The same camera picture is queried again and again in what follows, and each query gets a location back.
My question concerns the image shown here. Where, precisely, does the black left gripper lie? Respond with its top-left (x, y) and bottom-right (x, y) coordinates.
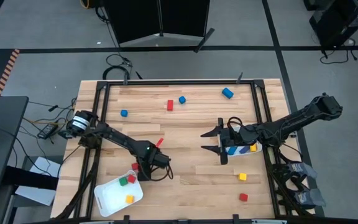
top-left (137, 153), bottom-right (172, 182)

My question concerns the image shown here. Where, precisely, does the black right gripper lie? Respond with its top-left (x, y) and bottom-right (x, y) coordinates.
top-left (200, 117), bottom-right (252, 166)

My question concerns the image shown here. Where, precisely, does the white plastic tray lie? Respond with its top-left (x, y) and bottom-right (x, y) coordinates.
top-left (218, 125), bottom-right (263, 157)
top-left (93, 169), bottom-right (144, 218)

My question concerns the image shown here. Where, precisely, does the grey power supply box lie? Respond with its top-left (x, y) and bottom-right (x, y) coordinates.
top-left (289, 161), bottom-right (318, 180)
top-left (293, 188), bottom-right (326, 209)

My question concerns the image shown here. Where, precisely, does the white paper sheet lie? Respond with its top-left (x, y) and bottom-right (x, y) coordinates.
top-left (14, 156), bottom-right (62, 207)

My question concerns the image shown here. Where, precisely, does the black power adapter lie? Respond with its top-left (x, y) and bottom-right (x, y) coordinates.
top-left (37, 123), bottom-right (59, 139)

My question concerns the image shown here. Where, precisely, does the black room divider panel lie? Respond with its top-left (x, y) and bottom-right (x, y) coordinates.
top-left (103, 0), bottom-right (216, 53)

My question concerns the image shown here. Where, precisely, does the black equipment cabinet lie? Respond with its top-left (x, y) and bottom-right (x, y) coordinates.
top-left (308, 0), bottom-right (358, 47)

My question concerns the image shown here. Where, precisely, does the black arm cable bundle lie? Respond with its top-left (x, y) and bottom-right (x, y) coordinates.
top-left (265, 139), bottom-right (310, 216)
top-left (11, 98), bottom-right (78, 177)

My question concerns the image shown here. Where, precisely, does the black metal table frame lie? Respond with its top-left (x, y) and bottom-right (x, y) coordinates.
top-left (56, 72), bottom-right (315, 224)

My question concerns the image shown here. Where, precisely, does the coiled black floor cable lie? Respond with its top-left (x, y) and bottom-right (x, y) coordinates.
top-left (102, 54), bottom-right (133, 81)

